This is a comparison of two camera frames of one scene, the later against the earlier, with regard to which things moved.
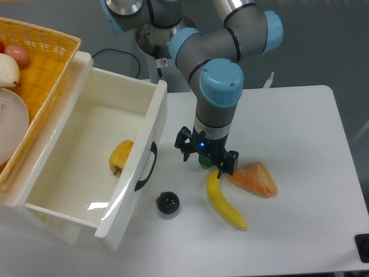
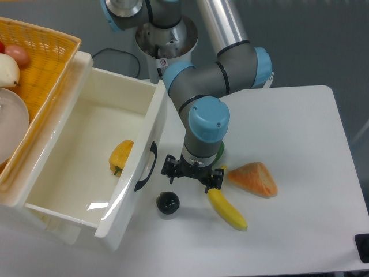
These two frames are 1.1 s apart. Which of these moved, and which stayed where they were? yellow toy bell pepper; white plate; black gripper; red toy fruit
Moved: black gripper
Stayed: yellow toy bell pepper; white plate; red toy fruit
